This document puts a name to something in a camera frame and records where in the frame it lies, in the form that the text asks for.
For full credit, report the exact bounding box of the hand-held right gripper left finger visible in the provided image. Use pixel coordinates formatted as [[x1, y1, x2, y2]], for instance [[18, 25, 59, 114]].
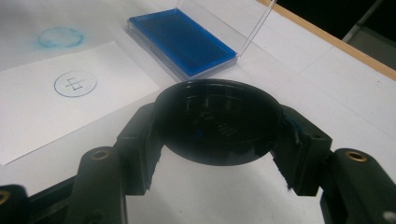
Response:
[[116, 102, 164, 196]]

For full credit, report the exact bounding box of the blue ink pad clear case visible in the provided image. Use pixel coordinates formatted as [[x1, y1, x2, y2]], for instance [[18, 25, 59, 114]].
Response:
[[125, 0, 278, 82]]

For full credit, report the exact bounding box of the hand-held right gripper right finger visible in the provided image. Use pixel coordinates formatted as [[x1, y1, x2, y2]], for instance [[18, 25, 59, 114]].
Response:
[[270, 105, 333, 197]]

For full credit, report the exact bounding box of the grey metal floor rail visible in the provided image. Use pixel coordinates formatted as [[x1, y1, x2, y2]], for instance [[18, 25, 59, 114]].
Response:
[[341, 0, 385, 42]]

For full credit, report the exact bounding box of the white paper sheet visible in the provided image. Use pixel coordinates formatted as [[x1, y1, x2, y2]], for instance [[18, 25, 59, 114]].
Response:
[[0, 40, 162, 166]]

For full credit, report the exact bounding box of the wooden table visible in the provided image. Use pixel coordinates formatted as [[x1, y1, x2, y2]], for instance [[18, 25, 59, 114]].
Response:
[[255, 0, 396, 82]]

